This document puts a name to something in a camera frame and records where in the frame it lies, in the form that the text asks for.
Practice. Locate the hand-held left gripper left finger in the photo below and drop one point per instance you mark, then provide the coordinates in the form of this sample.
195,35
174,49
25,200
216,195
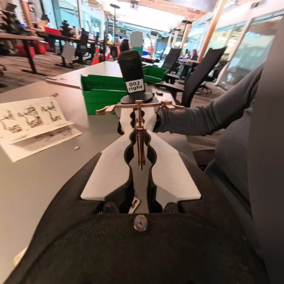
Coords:
106,177

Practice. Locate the paper instruction booklet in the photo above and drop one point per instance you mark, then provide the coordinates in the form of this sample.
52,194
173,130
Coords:
33,124

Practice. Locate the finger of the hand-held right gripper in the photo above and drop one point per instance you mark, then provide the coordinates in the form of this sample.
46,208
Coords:
124,116
153,115

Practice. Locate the dark wooden desk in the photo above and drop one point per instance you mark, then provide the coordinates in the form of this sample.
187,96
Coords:
20,37

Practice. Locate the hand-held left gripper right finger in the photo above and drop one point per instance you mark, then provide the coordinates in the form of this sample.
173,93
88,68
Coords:
175,177

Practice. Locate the person's right forearm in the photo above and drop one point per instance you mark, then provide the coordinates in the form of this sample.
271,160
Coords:
199,119

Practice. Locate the green plastic bin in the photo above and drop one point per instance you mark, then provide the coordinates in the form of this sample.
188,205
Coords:
99,97
155,74

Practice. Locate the black office chair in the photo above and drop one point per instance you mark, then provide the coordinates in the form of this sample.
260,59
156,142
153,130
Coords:
199,73

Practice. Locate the orange traffic cone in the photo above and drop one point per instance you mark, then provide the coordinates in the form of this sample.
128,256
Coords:
95,57

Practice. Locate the grey leaning board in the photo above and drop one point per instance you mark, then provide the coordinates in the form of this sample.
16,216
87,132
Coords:
68,53

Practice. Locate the person's torso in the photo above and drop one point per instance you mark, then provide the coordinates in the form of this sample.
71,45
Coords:
230,159

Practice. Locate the red storage bin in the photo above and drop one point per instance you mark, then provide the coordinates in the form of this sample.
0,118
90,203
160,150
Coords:
33,50

